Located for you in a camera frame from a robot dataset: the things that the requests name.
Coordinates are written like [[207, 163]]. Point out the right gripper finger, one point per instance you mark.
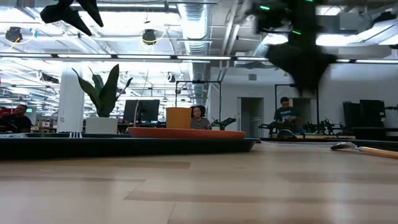
[[308, 82]]

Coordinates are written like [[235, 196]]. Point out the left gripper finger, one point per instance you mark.
[[91, 9], [70, 14]]

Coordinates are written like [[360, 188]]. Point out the metal fork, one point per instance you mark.
[[75, 134]]

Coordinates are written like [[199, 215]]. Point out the orange plate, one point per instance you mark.
[[186, 133]]

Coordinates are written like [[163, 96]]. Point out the orange cup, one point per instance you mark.
[[178, 118]]

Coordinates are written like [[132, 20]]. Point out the small background robot arm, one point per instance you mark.
[[225, 123]]

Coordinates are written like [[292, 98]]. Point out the dark green plastic tray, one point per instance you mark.
[[124, 147]]

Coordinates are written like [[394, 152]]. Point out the standing person looking down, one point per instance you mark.
[[284, 113]]

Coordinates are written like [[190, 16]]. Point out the background robot arms rig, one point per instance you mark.
[[325, 127]]

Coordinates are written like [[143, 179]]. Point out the grey doorway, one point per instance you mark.
[[251, 116]]

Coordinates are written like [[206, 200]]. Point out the long ceiling light strip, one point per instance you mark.
[[143, 57]]

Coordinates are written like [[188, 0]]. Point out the black equipment cases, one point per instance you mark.
[[371, 113]]

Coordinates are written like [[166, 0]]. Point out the large green leafy plant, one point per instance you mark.
[[107, 93]]

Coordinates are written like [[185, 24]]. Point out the white column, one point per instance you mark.
[[71, 99]]

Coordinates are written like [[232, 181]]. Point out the black computer monitor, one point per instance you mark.
[[146, 110]]

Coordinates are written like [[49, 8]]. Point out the white square planter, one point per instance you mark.
[[101, 125]]

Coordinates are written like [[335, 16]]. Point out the person leaning at desk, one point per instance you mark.
[[17, 121]]

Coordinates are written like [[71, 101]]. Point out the black tall frame stand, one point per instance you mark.
[[199, 82], [280, 85]]

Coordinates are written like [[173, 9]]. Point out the black aluminium table frame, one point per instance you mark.
[[311, 140]]

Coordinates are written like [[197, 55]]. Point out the silver ventilation duct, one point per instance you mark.
[[196, 28]]

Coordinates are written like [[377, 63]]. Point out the person facing the camera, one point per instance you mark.
[[199, 119]]

